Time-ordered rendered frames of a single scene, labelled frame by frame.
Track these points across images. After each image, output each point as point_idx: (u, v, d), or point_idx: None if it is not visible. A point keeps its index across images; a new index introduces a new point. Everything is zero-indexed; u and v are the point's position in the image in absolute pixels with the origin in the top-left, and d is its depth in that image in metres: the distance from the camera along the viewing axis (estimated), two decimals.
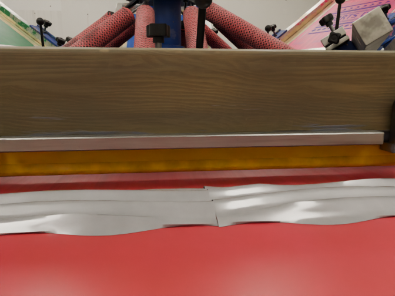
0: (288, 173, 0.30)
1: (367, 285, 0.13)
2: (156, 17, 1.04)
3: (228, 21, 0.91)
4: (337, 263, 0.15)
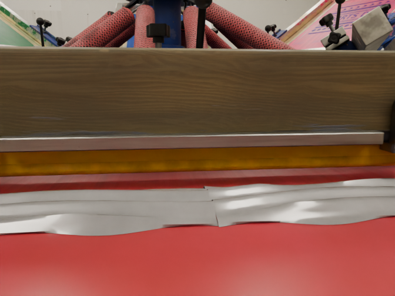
0: (288, 173, 0.30)
1: (367, 285, 0.13)
2: (156, 17, 1.04)
3: (228, 21, 0.91)
4: (337, 263, 0.15)
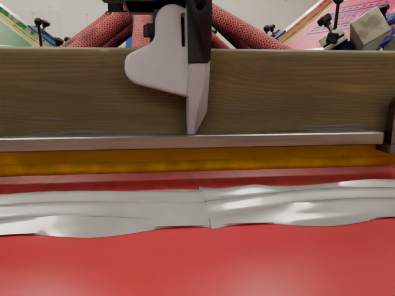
0: (284, 174, 0.30)
1: (359, 288, 0.13)
2: (154, 17, 1.04)
3: (227, 21, 0.91)
4: (330, 266, 0.15)
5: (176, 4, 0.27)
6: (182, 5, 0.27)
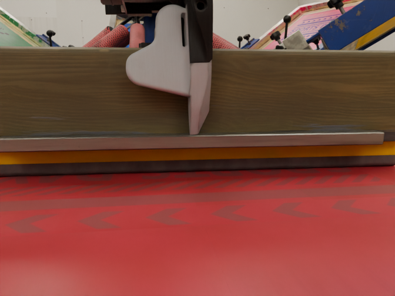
0: None
1: None
2: (146, 31, 1.31)
3: None
4: None
5: (174, 4, 0.27)
6: (180, 6, 0.27)
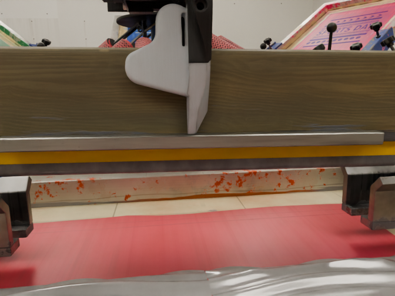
0: (280, 244, 0.34)
1: None
2: None
3: None
4: None
5: (176, 3, 0.27)
6: (182, 4, 0.27)
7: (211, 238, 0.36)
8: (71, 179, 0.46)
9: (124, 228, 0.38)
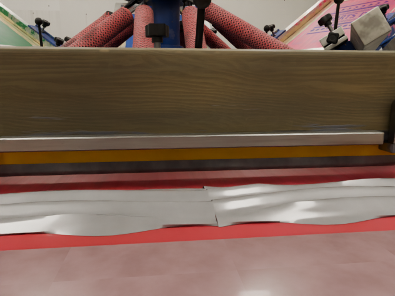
0: (288, 173, 0.30)
1: (366, 284, 0.14)
2: (154, 17, 1.04)
3: (227, 21, 0.91)
4: (337, 263, 0.15)
5: None
6: None
7: None
8: None
9: None
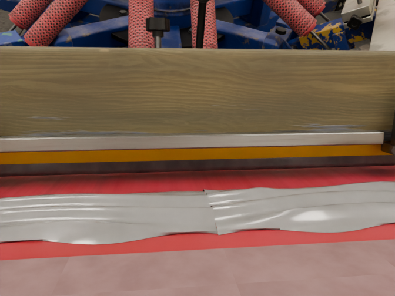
0: (289, 174, 0.30)
1: None
2: None
3: None
4: (337, 276, 0.15)
5: None
6: None
7: None
8: None
9: None
